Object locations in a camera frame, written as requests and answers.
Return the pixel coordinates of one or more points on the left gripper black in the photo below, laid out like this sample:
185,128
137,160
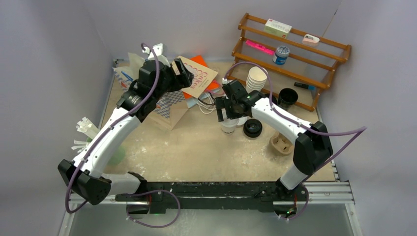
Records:
185,76

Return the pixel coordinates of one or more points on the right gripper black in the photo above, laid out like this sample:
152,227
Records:
223,103

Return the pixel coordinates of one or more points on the single white paper cup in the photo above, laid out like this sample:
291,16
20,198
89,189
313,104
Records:
228,126

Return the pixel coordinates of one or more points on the checkered paper bakery bag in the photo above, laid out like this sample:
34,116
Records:
166,105

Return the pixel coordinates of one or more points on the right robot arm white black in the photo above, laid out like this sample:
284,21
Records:
312,146

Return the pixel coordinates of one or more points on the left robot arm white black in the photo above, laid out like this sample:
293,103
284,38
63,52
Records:
84,174

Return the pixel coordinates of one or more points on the cakes recipe book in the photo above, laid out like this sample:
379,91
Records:
198,76

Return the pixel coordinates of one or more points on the white cup lid lower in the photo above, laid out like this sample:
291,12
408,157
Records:
242,121

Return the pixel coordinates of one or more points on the orange paper bag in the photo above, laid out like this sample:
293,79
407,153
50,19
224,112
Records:
205,65

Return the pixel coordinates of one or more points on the stack of black lids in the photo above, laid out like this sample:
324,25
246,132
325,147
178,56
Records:
252,128

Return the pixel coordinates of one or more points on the stack of white paper cups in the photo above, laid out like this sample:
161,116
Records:
256,79

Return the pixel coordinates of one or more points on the black flat lid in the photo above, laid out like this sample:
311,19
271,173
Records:
274,99

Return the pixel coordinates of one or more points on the black paper cup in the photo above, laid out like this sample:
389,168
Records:
287,98

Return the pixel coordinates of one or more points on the pink highlighter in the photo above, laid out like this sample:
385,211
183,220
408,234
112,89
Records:
259,47

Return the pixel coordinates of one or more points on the blue white jar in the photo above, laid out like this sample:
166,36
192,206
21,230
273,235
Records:
281,54

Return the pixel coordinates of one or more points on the wooden shelf rack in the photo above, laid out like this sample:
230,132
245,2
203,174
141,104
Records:
295,65

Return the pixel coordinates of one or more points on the black blue marker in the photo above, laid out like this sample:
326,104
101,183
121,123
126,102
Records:
304,86

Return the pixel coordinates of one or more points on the white green box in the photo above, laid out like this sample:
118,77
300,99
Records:
277,28

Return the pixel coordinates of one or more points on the pink white tape dispenser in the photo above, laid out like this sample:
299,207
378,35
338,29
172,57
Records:
310,40

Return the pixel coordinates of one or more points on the green cup holder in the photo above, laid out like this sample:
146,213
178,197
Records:
118,156

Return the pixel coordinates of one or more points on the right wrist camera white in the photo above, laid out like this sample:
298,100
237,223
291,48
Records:
225,81

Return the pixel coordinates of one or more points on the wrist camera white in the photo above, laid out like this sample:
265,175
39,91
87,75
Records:
159,50
225,81

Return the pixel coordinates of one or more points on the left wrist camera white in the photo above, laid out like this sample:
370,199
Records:
159,50

